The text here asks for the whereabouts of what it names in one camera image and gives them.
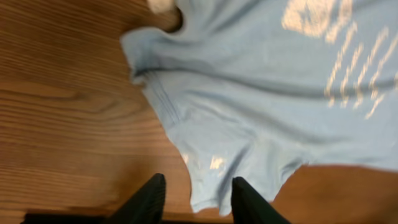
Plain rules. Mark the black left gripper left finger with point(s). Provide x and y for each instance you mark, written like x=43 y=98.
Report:
x=146 y=206

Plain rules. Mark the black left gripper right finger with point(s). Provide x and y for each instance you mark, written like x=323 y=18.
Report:
x=249 y=207

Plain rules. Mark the light blue printed t-shirt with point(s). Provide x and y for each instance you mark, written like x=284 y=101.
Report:
x=257 y=89

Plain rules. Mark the white folded garment under stack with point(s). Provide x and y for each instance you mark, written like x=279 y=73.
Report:
x=161 y=6

